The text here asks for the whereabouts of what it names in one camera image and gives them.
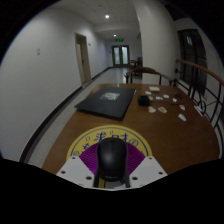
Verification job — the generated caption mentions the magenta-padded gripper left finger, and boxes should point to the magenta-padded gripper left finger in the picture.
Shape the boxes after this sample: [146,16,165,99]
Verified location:
[56,142,100,189]

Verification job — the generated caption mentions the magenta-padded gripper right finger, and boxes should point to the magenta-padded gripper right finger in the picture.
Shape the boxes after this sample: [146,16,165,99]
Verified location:
[126,143,169,189]

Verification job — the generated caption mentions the black computer mouse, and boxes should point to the black computer mouse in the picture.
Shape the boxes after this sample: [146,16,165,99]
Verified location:
[92,136,131,190]

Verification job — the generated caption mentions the round yellow mouse pad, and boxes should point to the round yellow mouse pad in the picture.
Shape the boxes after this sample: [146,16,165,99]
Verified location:
[65,124,154,164]

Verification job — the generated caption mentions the black closed laptop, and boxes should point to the black closed laptop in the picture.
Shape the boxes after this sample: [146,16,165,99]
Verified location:
[73,86,137,121]

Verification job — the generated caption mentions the small black box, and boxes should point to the small black box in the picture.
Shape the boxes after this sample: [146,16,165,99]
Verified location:
[137,94,151,107]

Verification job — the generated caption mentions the wooden armchair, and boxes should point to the wooden armchair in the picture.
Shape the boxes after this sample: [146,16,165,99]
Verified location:
[125,66,175,87]

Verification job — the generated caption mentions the black railing with wooden handrail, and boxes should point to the black railing with wooden handrail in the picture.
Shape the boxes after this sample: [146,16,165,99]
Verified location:
[174,58,224,134]

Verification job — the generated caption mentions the white side door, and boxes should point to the white side door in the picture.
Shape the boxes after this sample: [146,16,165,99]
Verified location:
[74,32,93,87]

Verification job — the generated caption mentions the dark framed window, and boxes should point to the dark framed window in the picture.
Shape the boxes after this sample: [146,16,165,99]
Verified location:
[177,28,208,95]

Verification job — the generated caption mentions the glazed double door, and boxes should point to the glazed double door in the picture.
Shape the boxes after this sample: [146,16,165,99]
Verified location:
[111,44,131,68]

